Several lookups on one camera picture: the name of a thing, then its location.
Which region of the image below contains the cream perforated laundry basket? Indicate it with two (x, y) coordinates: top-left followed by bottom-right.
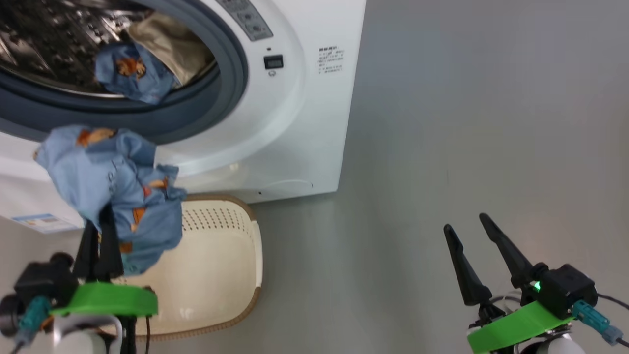
(111, 193), (263, 342)

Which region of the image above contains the blue energy label sticker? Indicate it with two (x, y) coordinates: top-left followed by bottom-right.
(11, 213), (82, 234)

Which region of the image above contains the blue denim garment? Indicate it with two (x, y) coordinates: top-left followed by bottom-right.
(33, 125), (187, 276)

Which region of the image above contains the teal left camera connector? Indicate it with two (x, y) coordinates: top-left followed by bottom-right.
(15, 295), (52, 345)

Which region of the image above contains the grey control panel with buttons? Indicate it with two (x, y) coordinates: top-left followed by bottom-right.
(216, 0), (273, 41)

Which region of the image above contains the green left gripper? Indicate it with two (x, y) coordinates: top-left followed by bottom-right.
(49, 206), (159, 318)

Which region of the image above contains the teal camera connector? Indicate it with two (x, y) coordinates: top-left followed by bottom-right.
(15, 295), (52, 345)
(572, 300), (625, 346)

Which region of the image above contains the teal right camera connector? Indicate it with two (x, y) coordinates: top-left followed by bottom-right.
(572, 300), (625, 346)

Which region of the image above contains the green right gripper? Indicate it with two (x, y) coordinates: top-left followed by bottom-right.
(443, 212), (575, 354)

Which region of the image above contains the small black text sticker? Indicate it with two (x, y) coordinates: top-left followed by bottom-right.
(318, 46), (344, 74)

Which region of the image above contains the round white filter cover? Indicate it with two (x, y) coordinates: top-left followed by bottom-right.
(260, 179), (314, 195)

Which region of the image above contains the cream cartoon print garment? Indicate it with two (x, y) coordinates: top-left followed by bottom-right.
(94, 12), (217, 105)

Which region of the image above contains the white front-load washing machine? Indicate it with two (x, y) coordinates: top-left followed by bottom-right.
(0, 0), (367, 232)

